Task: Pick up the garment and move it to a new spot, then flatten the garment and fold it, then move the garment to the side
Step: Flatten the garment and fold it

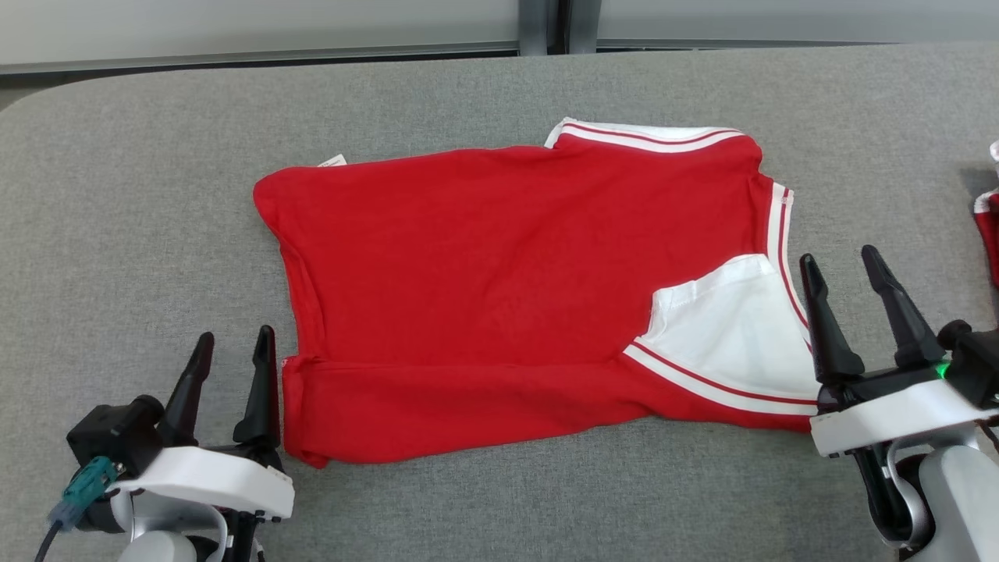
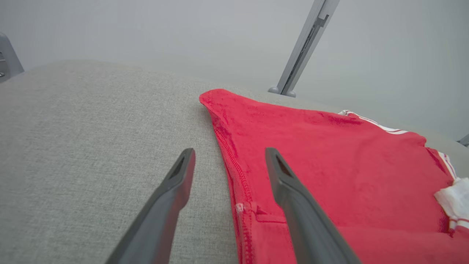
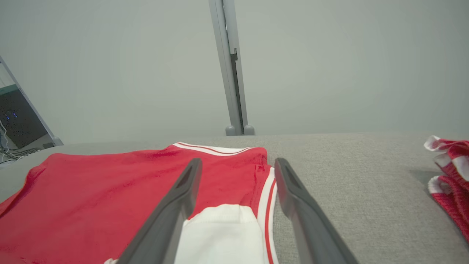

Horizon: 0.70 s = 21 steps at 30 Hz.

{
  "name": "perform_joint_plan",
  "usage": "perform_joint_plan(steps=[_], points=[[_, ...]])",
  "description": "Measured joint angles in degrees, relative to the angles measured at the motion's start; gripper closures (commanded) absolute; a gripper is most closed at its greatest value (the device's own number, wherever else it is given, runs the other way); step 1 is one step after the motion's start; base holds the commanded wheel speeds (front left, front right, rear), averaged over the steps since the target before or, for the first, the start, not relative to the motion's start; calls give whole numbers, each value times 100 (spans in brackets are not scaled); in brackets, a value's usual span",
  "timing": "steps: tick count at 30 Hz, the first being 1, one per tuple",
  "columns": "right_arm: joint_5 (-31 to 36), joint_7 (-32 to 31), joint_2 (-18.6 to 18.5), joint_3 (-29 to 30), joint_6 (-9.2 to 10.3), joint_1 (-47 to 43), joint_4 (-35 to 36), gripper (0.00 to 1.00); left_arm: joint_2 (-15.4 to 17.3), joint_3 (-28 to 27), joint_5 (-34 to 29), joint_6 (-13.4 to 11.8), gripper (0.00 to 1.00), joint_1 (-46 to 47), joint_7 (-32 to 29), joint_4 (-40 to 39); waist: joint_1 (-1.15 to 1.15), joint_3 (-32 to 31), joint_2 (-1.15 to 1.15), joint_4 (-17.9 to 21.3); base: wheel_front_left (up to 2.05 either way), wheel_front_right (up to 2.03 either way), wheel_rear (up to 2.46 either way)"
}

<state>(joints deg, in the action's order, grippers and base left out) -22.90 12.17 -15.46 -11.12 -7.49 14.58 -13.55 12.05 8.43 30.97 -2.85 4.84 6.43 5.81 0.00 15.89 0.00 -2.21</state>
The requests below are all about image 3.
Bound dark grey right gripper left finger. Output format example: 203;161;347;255
117;158;203;264

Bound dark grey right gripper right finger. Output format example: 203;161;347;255
274;158;359;264

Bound red jersey striped white sleeves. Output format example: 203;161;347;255
0;142;280;264

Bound red garment with white trim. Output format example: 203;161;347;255
424;135;469;243

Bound dark equipment box blue lights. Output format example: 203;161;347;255
0;84;50;151

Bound grey partition post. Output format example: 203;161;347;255
209;0;255;136

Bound thin floor cables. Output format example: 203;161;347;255
0;121;43;164

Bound dark computer with cables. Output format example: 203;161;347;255
0;55;63;146

